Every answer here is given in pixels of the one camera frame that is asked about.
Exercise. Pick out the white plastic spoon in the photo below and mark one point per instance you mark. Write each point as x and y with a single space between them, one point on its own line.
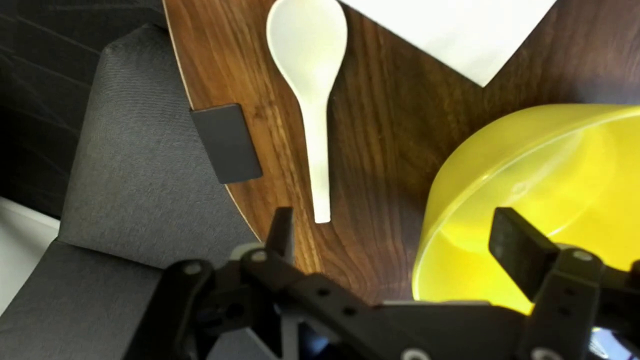
307 41

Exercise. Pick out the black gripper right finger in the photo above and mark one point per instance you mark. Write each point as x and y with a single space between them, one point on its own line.
522 251

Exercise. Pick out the yellow plastic bowl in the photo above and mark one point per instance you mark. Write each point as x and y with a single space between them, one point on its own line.
533 166

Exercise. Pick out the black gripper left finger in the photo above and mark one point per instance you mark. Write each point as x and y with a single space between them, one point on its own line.
283 232

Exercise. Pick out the black tape patch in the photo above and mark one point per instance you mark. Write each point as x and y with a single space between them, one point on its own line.
226 142

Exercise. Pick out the dark grey chair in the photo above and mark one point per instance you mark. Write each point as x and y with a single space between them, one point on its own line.
132 166

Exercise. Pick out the white paper sheet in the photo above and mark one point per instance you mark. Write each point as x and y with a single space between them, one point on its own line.
466 32

